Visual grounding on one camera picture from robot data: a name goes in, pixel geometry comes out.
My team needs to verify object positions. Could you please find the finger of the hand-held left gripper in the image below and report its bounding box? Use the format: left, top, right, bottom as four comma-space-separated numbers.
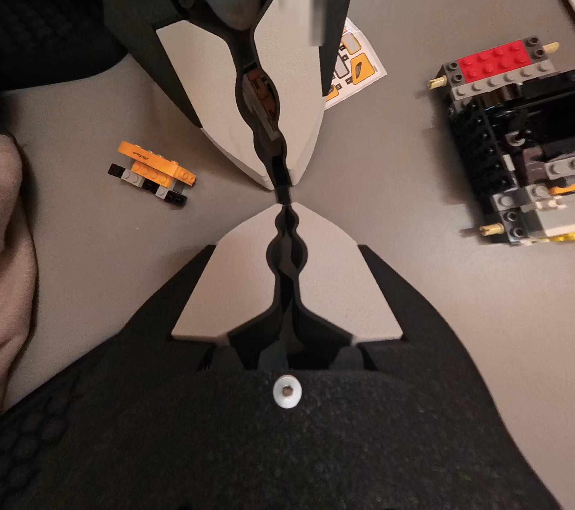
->
155, 19, 276, 192
253, 0, 327, 187

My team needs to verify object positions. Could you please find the large black grey brick vehicle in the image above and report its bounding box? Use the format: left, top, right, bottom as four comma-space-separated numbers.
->
428, 35, 575, 247

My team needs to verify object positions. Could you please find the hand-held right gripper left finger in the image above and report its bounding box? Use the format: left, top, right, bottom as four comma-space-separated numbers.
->
172, 203, 288, 346

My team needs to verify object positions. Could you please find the long black orange brick piece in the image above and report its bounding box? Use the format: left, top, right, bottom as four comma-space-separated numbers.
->
243, 72, 293, 206

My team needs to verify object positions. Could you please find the person's beige trouser leg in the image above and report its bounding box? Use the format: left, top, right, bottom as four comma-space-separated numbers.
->
0, 132, 39, 404

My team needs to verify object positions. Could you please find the orange sticker sheet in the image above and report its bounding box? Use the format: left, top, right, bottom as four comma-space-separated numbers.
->
324, 17, 388, 111

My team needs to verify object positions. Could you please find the person's left forearm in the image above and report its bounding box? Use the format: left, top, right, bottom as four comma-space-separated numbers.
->
0, 0, 129, 91

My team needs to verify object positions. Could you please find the orange black small brick assembly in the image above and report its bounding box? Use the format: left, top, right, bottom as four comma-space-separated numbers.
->
109, 141, 197, 210

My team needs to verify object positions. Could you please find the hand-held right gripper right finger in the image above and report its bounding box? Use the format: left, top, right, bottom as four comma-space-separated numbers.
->
287, 202, 404, 345

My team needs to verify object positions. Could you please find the grey desk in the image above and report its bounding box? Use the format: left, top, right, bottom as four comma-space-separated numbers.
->
0, 0, 575, 510

